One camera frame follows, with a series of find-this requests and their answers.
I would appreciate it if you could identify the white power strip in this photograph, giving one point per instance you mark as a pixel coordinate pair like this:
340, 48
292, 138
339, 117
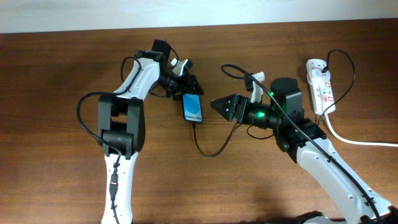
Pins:
322, 94

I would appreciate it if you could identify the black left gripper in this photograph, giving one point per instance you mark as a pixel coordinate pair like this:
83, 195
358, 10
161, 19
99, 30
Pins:
186, 80

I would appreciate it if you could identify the blue Galaxy smartphone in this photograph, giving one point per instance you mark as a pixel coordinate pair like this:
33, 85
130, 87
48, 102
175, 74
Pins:
192, 110

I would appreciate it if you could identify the white USB charger plug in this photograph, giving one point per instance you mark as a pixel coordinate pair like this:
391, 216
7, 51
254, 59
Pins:
315, 75

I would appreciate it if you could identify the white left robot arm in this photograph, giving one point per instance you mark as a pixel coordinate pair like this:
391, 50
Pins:
121, 120

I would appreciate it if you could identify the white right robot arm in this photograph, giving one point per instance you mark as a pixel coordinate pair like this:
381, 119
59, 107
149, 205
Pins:
308, 145

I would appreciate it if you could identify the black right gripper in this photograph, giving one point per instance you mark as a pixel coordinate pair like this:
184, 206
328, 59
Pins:
240, 109

